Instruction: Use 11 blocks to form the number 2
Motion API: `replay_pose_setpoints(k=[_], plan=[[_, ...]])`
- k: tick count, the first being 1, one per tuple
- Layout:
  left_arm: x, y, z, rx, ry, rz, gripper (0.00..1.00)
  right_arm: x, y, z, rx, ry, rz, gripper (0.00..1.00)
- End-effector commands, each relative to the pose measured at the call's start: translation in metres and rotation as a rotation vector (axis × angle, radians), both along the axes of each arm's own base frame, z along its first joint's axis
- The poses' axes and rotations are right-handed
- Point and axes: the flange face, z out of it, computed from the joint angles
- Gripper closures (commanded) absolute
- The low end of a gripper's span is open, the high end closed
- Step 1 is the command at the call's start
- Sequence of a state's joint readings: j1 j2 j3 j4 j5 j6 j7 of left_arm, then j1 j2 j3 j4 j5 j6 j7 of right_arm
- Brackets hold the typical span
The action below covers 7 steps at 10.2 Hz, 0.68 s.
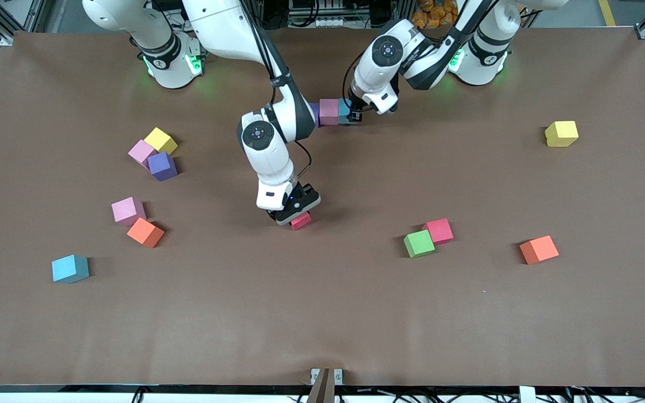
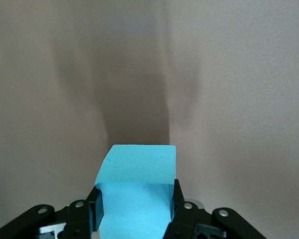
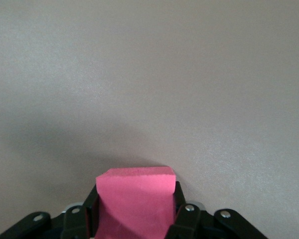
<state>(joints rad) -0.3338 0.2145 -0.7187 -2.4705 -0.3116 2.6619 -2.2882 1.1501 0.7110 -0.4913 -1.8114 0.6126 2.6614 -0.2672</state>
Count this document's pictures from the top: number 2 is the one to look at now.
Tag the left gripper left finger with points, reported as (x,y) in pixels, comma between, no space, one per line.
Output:
(74,221)

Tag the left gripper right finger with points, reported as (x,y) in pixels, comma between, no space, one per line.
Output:
(189,224)

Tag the cyan foam block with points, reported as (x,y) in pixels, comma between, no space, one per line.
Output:
(137,174)

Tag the table cover mat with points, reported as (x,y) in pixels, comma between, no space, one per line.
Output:
(149,62)

